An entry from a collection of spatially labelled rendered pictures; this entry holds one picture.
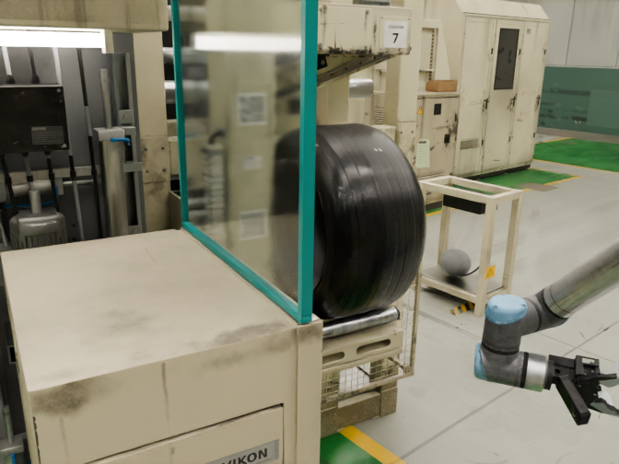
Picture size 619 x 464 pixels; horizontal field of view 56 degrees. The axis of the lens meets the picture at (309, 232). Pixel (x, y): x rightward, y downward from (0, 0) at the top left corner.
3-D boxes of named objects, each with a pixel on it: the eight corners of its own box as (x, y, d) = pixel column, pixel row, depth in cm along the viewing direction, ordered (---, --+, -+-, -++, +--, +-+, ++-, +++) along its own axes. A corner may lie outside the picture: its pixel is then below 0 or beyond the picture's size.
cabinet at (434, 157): (399, 219, 601) (407, 95, 563) (359, 207, 643) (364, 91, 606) (453, 205, 657) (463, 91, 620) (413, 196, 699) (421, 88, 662)
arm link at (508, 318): (512, 288, 148) (506, 331, 152) (478, 295, 142) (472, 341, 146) (543, 303, 140) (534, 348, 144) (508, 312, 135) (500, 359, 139)
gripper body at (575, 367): (602, 358, 141) (549, 348, 144) (603, 388, 134) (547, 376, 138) (595, 378, 145) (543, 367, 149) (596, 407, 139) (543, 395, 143)
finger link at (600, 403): (627, 400, 144) (599, 379, 143) (628, 420, 140) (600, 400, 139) (616, 404, 146) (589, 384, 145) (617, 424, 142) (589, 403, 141)
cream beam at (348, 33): (239, 53, 162) (239, -4, 158) (208, 52, 183) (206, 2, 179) (412, 55, 191) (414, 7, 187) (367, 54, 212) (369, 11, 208)
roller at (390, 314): (297, 349, 158) (297, 334, 156) (289, 342, 161) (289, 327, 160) (400, 322, 174) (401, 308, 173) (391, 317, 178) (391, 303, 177)
